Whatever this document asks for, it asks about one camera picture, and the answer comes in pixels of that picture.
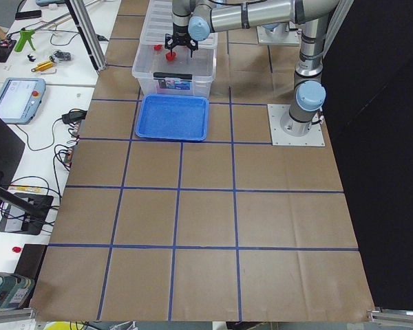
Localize clear plastic storage box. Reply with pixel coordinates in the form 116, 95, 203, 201
132, 44, 217, 98

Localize clear plastic box lid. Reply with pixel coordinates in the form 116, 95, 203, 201
140, 1, 218, 49

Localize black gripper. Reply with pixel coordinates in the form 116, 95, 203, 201
165, 32, 197, 58

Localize reacher grabber tool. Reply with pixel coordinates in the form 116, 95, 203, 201
6, 0, 100, 53

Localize aluminium frame post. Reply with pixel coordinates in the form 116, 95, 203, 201
65, 0, 107, 72

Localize teach pendant tablet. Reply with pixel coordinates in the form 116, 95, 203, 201
0, 78, 46, 124

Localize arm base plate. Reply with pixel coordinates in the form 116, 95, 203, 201
257, 25, 300, 47
267, 104, 326, 147

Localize blue plastic tray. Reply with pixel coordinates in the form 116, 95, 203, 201
136, 94, 209, 142

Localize black power adapter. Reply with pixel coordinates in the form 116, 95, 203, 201
61, 109, 87, 124

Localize black box latch handle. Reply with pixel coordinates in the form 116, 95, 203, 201
153, 72, 193, 80

